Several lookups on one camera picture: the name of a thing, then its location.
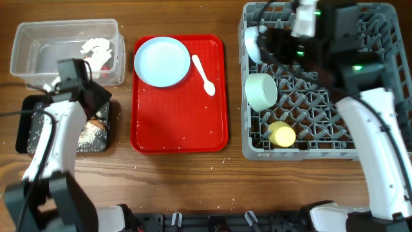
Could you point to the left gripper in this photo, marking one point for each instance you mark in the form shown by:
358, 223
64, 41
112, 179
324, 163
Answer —
100, 95

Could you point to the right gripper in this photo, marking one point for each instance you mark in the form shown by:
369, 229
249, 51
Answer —
279, 37

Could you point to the light blue rice bowl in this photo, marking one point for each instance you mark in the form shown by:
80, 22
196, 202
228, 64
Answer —
250, 37

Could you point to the light green bowl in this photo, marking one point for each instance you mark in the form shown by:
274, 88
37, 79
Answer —
260, 91

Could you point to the white plastic spoon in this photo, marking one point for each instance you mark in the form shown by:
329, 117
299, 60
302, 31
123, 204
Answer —
208, 86

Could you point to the yellow plastic cup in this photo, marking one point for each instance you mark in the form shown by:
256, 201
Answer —
281, 134

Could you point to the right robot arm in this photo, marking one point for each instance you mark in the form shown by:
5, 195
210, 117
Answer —
325, 39

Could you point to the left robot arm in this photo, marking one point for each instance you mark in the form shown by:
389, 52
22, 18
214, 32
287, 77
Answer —
48, 197

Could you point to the grey dishwasher rack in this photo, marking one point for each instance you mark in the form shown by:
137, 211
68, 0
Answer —
321, 133

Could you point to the black plastic tray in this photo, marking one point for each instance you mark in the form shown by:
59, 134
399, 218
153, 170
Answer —
31, 102

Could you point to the clear plastic bin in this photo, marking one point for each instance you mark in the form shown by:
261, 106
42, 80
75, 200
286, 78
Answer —
39, 46

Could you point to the large light blue plate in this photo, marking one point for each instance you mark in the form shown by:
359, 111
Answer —
162, 62

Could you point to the red serving tray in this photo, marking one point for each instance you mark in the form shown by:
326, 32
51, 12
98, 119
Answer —
183, 118

